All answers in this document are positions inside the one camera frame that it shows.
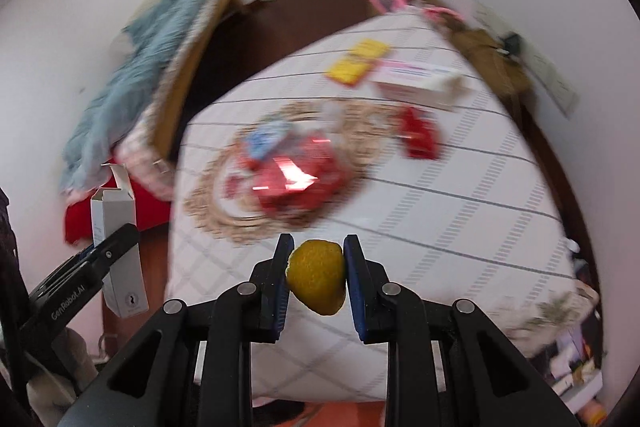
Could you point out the white tall carton box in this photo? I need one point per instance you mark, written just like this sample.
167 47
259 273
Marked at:
123 287

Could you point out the red shiny snack bag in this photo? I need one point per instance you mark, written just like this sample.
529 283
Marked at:
284 169

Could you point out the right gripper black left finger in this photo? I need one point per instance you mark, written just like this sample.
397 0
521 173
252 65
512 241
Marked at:
251 312

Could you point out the pink white toothpaste box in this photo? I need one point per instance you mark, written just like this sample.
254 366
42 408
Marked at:
419 83

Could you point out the yellow flat packet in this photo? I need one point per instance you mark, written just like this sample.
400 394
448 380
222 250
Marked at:
357 62

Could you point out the white checked tablecloth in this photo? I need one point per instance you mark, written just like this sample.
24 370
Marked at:
478 222

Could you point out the yellow fruit peel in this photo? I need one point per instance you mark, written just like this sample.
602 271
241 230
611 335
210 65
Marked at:
316 275

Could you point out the small red wrapper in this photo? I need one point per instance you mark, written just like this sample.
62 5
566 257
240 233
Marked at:
418 134

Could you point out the black power adapter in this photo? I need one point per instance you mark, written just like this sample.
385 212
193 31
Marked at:
512 43

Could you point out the pink checked quilt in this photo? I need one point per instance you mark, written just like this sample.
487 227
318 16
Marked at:
145 150

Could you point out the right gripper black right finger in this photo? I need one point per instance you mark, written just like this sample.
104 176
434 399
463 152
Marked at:
385 312

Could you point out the wooden bed frame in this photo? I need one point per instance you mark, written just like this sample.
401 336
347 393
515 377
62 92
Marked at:
167 123

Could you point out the light blue blanket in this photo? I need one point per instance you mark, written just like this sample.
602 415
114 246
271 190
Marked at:
159 36

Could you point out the brown cardboard box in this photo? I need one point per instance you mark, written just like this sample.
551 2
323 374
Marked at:
504 77

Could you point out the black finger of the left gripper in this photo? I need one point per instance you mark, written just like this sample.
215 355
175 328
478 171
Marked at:
85 264

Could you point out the white power strip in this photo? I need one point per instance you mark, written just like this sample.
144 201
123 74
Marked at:
561 91

